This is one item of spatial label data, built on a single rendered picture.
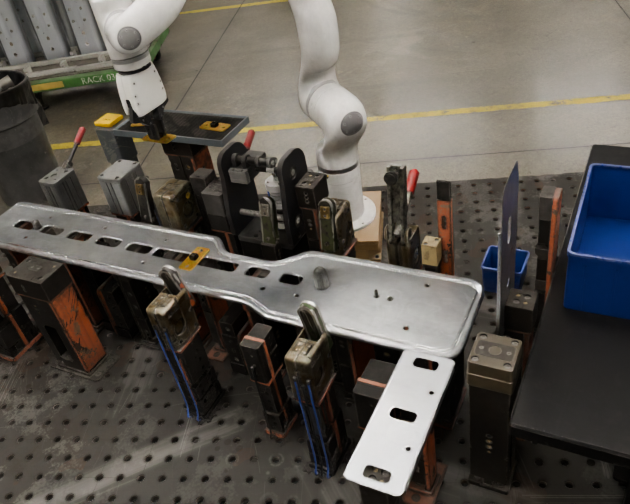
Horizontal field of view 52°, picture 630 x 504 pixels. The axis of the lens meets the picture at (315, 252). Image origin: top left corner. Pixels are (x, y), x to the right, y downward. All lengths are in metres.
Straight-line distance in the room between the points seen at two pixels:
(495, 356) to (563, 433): 0.16
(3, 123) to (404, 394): 3.24
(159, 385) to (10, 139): 2.61
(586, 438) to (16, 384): 1.42
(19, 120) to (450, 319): 3.18
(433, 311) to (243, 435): 0.54
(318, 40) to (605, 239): 0.80
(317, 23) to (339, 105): 0.20
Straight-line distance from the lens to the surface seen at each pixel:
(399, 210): 1.38
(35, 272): 1.68
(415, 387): 1.17
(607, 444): 1.09
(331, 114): 1.67
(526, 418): 1.10
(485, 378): 1.15
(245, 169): 1.54
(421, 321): 1.28
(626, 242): 1.44
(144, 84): 1.53
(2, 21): 5.84
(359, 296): 1.35
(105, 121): 1.99
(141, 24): 1.41
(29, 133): 4.13
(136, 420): 1.67
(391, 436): 1.11
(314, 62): 1.68
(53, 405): 1.82
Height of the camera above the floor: 1.90
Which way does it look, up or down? 37 degrees down
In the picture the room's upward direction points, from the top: 11 degrees counter-clockwise
